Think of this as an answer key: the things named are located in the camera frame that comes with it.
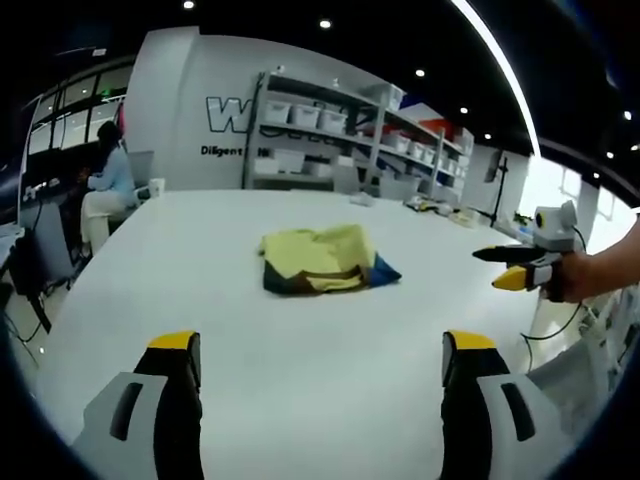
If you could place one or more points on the row of white storage bins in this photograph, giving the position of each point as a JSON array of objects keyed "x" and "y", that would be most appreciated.
[{"x": 305, "y": 116}]

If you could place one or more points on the person's right hand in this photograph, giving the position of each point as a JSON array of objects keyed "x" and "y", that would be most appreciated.
[{"x": 575, "y": 277}]

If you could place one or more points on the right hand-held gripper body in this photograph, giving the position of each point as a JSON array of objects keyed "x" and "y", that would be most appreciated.
[{"x": 552, "y": 235}]

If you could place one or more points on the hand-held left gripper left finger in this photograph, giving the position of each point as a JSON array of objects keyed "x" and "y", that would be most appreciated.
[{"x": 135, "y": 400}]

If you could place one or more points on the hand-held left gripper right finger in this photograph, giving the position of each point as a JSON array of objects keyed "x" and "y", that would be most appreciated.
[{"x": 505, "y": 400}]

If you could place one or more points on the white small clutter item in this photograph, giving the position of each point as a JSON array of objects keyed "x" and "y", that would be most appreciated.
[{"x": 361, "y": 199}]

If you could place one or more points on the black office chair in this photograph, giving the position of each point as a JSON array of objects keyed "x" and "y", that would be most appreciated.
[{"x": 37, "y": 255}]

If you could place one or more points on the black tripod stand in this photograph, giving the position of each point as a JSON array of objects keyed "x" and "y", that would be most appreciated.
[{"x": 500, "y": 192}]

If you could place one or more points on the ceiling light strip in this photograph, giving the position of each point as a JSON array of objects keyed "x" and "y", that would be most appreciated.
[{"x": 505, "y": 75}]

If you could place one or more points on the grey chair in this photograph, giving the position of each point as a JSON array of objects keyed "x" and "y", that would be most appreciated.
[{"x": 575, "y": 380}]

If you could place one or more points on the white cup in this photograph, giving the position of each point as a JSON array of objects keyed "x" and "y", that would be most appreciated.
[{"x": 157, "y": 188}]

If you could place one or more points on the grey metal storage shelf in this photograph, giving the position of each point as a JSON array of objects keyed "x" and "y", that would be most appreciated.
[{"x": 350, "y": 145}]

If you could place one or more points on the yellow and blue garment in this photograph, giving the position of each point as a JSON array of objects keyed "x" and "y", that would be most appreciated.
[{"x": 320, "y": 260}]

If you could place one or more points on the yellow and white clutter pile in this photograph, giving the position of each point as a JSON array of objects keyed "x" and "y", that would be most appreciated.
[{"x": 445, "y": 209}]

